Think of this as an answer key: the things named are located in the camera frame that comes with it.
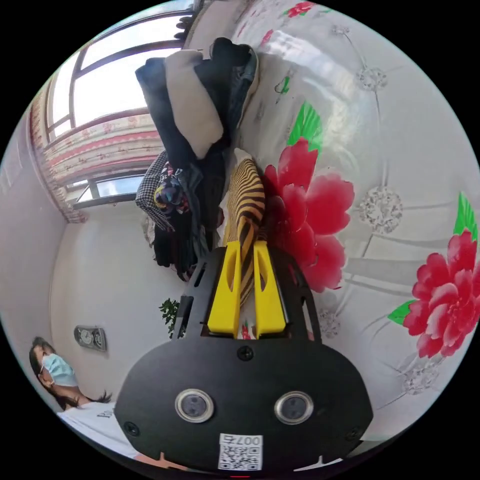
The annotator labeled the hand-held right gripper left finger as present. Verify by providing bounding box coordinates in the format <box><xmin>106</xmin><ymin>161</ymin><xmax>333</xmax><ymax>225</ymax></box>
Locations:
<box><xmin>208</xmin><ymin>241</ymin><xmax>241</xmax><ymax>338</ymax></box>

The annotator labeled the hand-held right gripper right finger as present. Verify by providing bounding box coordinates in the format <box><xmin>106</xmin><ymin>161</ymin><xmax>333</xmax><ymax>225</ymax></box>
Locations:
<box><xmin>253</xmin><ymin>242</ymin><xmax>289</xmax><ymax>339</ymax></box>

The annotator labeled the yellow brown striped long sleeve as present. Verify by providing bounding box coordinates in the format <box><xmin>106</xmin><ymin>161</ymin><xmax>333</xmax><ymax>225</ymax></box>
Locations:
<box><xmin>222</xmin><ymin>157</ymin><xmax>268</xmax><ymax>307</ymax></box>

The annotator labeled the green plant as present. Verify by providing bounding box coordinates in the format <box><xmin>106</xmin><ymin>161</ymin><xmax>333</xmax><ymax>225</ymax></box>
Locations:
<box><xmin>158</xmin><ymin>298</ymin><xmax>187</xmax><ymax>338</ymax></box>

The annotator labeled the pile of clothes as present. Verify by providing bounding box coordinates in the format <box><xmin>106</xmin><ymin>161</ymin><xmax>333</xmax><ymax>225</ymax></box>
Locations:
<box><xmin>134</xmin><ymin>36</ymin><xmax>260</xmax><ymax>282</ymax></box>

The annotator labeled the bed with flowered sheet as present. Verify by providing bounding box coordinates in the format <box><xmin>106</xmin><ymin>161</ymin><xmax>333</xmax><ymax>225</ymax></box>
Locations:
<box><xmin>182</xmin><ymin>0</ymin><xmax>480</xmax><ymax>447</ymax></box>

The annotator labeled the person's body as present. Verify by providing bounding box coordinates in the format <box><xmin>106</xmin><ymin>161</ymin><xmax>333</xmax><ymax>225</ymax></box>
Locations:
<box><xmin>29</xmin><ymin>335</ymin><xmax>140</xmax><ymax>461</ymax></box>

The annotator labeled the window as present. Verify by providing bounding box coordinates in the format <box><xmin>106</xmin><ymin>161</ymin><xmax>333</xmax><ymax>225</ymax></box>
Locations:
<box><xmin>44</xmin><ymin>8</ymin><xmax>200</xmax><ymax>210</ymax></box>

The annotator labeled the wall clock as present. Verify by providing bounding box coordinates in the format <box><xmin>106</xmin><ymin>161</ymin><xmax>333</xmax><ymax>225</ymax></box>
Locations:
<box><xmin>73</xmin><ymin>324</ymin><xmax>108</xmax><ymax>353</ymax></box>

